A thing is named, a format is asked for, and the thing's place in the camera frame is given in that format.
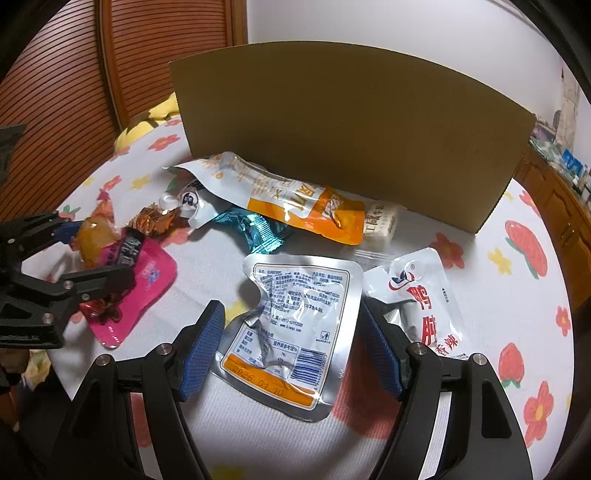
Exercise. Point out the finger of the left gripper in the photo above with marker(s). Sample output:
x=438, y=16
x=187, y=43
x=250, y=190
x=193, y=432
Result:
x=26, y=236
x=62, y=299

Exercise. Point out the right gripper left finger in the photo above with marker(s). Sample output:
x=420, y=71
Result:
x=99, y=437

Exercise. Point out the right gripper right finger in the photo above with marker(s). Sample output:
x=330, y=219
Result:
x=482, y=440

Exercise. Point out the pink chicken snack packet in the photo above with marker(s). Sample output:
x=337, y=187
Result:
x=137, y=269

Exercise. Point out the copper foil candy wrapper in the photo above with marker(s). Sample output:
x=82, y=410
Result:
x=152, y=221

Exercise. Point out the white red duck snack pouch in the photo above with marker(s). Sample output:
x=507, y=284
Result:
x=417, y=284

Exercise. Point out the small white blue snack pouch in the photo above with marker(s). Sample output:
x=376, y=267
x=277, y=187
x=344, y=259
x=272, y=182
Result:
x=194, y=203

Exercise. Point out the silver label-back snack pouch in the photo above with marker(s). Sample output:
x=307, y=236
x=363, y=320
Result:
x=290, y=351

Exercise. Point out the teal foil snack wrapper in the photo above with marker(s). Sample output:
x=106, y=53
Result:
x=263, y=235

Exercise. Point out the orange white long snack packet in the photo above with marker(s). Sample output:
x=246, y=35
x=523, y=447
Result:
x=302, y=204

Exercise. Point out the wooden louvered wardrobe door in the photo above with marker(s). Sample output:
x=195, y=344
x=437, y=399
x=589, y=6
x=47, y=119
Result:
x=89, y=70

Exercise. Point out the yellow pikachu plush toy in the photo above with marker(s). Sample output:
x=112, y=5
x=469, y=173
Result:
x=146, y=121

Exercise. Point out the floral white bed blanket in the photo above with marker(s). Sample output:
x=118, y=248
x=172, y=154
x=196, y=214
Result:
x=507, y=281

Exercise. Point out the clear white rice cake packet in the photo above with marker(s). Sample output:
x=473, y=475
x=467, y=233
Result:
x=381, y=221

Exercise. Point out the wooden side cabinet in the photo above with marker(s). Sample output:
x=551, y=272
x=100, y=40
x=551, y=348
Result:
x=566, y=219

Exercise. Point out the brown cardboard box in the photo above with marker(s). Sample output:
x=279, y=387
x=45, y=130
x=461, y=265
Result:
x=365, y=120

